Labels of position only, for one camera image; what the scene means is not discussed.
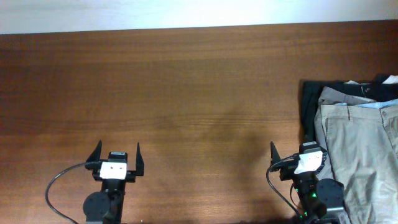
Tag black garment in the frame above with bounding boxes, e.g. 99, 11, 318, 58
300, 74, 397, 141

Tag white cloth piece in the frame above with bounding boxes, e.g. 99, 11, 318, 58
345, 75, 397, 85

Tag grey shorts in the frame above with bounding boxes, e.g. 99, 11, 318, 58
318, 87, 376, 106

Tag khaki green shorts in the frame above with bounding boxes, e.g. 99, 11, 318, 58
315, 100, 397, 223

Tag black cable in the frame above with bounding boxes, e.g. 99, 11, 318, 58
45, 161, 94, 224
266, 154, 304, 218

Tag left black cable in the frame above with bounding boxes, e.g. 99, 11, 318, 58
45, 161, 94, 224

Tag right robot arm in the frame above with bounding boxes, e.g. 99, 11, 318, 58
266, 142, 344, 223

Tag right black cable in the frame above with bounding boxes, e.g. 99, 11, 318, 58
266, 154, 304, 218

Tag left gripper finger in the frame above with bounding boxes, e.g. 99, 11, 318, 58
130, 143, 144, 177
85, 140, 102, 170

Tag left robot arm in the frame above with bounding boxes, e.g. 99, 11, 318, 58
83, 141, 145, 224

